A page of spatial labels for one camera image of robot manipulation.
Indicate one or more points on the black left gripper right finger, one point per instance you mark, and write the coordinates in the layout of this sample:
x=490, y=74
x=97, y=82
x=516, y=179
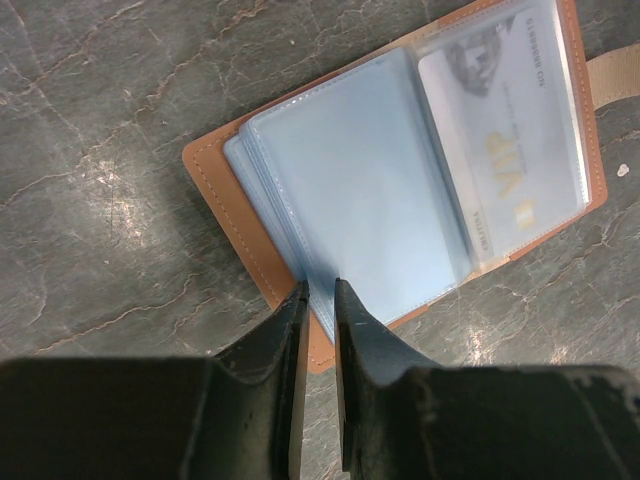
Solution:
x=403, y=416

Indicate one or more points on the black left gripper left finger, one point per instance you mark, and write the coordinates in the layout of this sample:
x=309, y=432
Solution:
x=235, y=415

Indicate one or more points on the brown leather card holder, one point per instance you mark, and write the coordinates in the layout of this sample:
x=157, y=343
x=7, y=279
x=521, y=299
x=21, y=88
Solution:
x=345, y=177

